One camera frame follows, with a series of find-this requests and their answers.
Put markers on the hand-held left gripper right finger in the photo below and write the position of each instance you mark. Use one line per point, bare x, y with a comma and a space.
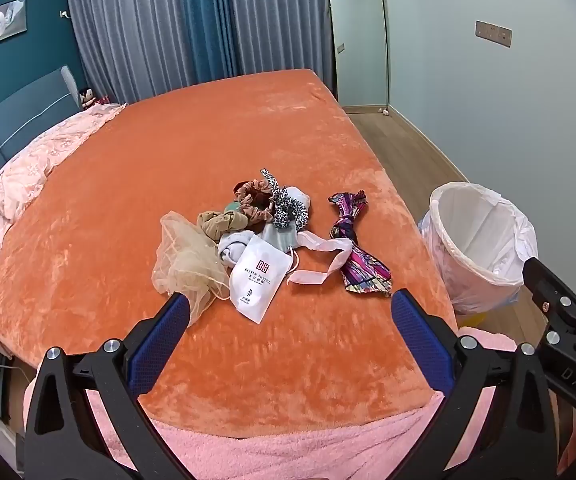
418, 340

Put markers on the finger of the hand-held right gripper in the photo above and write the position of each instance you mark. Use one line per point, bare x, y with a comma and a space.
543, 280

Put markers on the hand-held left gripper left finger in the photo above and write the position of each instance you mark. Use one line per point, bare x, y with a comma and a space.
162, 340

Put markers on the white-lined trash bin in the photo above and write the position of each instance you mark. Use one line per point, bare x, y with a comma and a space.
473, 240

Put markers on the beige tulle scrunchie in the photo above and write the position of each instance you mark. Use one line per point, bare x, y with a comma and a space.
182, 260

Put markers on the purple patterned bow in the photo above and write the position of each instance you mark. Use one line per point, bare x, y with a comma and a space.
363, 265

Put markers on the pale blue sock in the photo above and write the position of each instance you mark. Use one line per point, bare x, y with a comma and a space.
230, 250

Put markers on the white paper packet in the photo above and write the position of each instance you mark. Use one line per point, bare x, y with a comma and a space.
260, 280

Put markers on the brown scrunchie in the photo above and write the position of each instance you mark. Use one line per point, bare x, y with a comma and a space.
217, 222

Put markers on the pink ribbon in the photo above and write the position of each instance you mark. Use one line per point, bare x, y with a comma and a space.
318, 242

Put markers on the green round pad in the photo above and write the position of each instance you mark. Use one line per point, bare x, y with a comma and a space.
233, 206

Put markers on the grey sock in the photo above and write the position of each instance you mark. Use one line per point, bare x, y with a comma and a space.
280, 237

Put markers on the dark red scrunchie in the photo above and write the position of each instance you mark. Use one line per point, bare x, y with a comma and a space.
241, 183

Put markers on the leopard print scrunchie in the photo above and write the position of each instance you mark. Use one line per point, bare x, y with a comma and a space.
283, 210

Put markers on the white sock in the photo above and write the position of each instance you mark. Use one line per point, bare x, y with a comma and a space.
301, 197

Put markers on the pink fleece cloth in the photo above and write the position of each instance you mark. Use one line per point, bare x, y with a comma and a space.
268, 452

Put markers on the orange plush blanket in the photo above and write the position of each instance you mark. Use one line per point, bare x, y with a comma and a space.
217, 160

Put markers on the pink quilt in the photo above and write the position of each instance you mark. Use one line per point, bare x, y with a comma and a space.
17, 175

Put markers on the small plush toy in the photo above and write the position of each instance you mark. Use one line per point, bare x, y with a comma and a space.
90, 99

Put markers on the blue padded headboard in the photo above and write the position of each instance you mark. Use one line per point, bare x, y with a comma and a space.
12, 115

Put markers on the standing floor mirror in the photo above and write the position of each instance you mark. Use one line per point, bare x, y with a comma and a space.
360, 40

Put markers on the grey curtain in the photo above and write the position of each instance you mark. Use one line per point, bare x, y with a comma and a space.
283, 15
127, 25

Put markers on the blue curtain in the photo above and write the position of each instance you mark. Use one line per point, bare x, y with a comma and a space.
207, 15

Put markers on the wall switch panel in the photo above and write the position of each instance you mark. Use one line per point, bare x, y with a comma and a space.
493, 33

